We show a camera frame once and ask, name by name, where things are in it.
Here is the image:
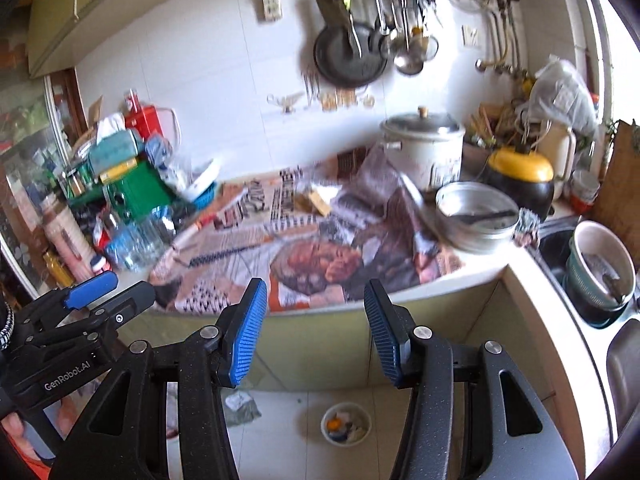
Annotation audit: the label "teal tissue pack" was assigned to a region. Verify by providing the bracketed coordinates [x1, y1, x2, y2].
[89, 129, 143, 176]

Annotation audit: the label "black hanging frying pan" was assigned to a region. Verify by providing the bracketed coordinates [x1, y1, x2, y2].
[314, 22, 387, 89]

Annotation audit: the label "green metal box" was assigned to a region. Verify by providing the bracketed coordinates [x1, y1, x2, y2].
[105, 160, 175, 223]

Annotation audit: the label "operator hand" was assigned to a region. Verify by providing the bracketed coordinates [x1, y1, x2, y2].
[1, 399, 78, 480]

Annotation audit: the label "yellow black cooker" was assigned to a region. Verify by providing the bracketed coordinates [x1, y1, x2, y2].
[480, 148, 554, 221]

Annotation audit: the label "yellow green cabinet doors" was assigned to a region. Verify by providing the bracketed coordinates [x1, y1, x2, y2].
[119, 278, 507, 394]

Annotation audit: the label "newspaper print table cover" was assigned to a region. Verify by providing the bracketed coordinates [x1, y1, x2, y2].
[148, 145, 462, 315]

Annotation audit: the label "brown cardboard box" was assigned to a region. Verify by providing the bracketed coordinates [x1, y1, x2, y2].
[294, 188, 332, 218]

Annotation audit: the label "clear plastic bottles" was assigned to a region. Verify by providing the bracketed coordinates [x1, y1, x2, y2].
[102, 206, 176, 271]

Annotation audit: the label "hanging steel ladle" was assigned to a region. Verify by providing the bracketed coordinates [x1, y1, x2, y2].
[394, 0, 423, 76]

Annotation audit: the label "white plastic bag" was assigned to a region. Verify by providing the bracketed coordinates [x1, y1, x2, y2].
[520, 55, 598, 138]

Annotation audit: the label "sink bowl with colander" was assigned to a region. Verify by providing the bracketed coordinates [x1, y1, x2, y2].
[564, 221, 637, 327]

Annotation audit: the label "red box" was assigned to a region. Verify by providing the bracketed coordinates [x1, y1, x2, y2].
[124, 89, 163, 141]

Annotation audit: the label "white trash bowl on floor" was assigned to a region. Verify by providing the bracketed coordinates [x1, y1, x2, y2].
[320, 402, 373, 448]

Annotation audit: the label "blue plastic basket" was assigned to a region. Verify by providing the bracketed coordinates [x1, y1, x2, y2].
[192, 182, 218, 210]

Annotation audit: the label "steel steamer pot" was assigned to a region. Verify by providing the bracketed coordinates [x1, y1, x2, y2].
[435, 182, 520, 254]

